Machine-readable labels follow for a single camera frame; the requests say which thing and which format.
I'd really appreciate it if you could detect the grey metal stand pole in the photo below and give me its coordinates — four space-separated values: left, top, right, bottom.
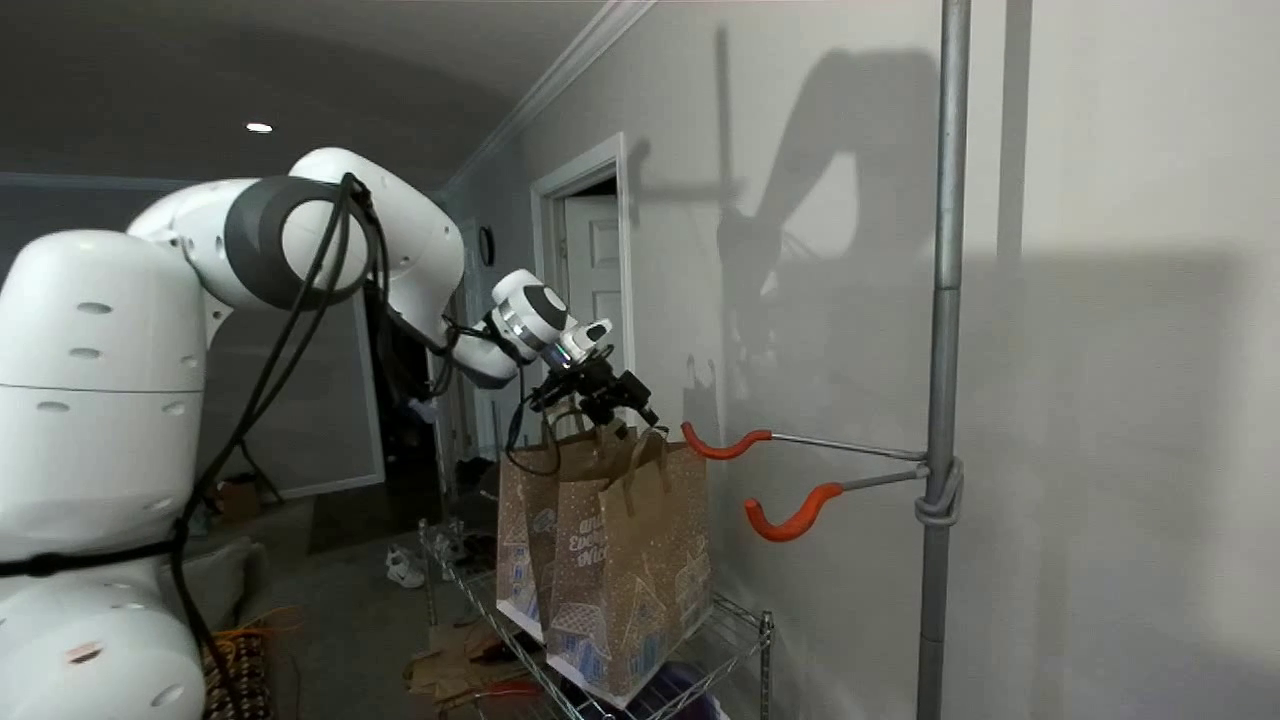
911 0 975 720

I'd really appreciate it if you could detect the brown cardboard piece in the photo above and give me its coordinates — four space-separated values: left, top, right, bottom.
404 615 552 711

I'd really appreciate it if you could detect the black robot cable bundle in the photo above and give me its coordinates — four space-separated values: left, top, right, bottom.
155 167 540 672

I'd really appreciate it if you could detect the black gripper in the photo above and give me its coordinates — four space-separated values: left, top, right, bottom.
532 356 667 440

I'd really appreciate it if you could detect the long orange-tipped wire hook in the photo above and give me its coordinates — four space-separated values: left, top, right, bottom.
674 417 930 470

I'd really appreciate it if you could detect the chrome wire shelf rack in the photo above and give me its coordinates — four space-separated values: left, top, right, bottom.
416 515 778 720

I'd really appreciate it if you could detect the short orange-tipped wire hook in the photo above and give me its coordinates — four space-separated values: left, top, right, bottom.
739 457 966 550

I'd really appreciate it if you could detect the brown wicker basket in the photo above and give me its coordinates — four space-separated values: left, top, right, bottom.
196 619 278 720

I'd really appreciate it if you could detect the white shoe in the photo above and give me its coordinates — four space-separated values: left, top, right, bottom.
384 543 431 592

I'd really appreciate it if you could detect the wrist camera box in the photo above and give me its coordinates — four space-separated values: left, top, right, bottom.
564 312 620 364

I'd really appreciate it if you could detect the white door with frame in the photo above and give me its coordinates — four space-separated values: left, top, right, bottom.
526 130 645 431

